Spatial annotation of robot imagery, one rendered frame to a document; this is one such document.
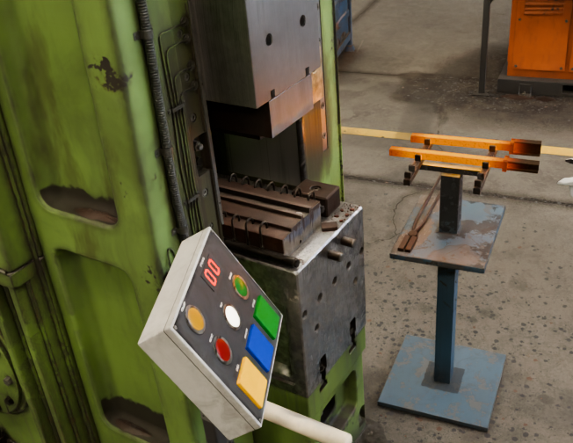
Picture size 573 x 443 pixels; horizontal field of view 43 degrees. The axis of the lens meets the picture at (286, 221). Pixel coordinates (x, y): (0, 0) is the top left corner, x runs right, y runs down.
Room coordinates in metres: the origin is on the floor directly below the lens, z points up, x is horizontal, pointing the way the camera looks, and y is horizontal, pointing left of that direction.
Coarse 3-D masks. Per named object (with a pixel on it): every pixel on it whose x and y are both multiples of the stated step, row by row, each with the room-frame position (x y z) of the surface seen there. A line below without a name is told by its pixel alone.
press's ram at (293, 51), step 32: (192, 0) 1.65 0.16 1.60; (224, 0) 1.60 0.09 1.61; (256, 0) 1.60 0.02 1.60; (288, 0) 1.71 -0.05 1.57; (224, 32) 1.60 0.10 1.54; (256, 32) 1.59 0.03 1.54; (288, 32) 1.70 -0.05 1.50; (224, 64) 1.61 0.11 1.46; (256, 64) 1.58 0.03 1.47; (288, 64) 1.69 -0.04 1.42; (320, 64) 1.81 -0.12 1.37; (224, 96) 1.62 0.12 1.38; (256, 96) 1.57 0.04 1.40
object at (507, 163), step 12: (408, 156) 2.09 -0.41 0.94; (432, 156) 2.06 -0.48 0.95; (444, 156) 2.04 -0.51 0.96; (456, 156) 2.02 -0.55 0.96; (468, 156) 2.02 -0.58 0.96; (480, 156) 2.01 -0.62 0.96; (504, 156) 1.98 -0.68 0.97; (504, 168) 1.95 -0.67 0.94; (516, 168) 1.95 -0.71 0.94; (528, 168) 1.94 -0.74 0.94
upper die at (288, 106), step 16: (304, 80) 1.74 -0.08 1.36; (288, 96) 1.68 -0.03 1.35; (304, 96) 1.74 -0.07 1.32; (208, 112) 1.71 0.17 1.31; (224, 112) 1.68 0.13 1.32; (240, 112) 1.66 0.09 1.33; (256, 112) 1.63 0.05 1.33; (272, 112) 1.62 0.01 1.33; (288, 112) 1.67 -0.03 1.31; (304, 112) 1.73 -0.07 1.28; (224, 128) 1.69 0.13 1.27; (240, 128) 1.66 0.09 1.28; (256, 128) 1.63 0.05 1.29; (272, 128) 1.61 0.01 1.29
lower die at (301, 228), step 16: (256, 192) 1.85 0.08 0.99; (272, 192) 1.84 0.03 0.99; (224, 208) 1.78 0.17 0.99; (240, 208) 1.77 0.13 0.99; (256, 208) 1.77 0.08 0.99; (272, 208) 1.74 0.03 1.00; (224, 224) 1.71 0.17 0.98; (240, 224) 1.71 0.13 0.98; (256, 224) 1.70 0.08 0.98; (272, 224) 1.68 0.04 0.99; (288, 224) 1.67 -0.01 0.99; (304, 224) 1.70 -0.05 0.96; (320, 224) 1.77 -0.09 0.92; (240, 240) 1.69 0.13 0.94; (256, 240) 1.66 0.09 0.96; (272, 240) 1.63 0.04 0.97; (288, 240) 1.63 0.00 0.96; (304, 240) 1.69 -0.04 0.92
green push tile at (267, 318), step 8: (256, 304) 1.27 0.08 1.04; (264, 304) 1.28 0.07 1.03; (256, 312) 1.24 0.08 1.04; (264, 312) 1.26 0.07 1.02; (272, 312) 1.28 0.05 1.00; (256, 320) 1.22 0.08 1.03; (264, 320) 1.23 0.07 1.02; (272, 320) 1.26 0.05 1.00; (264, 328) 1.22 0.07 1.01; (272, 328) 1.24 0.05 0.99; (272, 336) 1.22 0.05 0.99
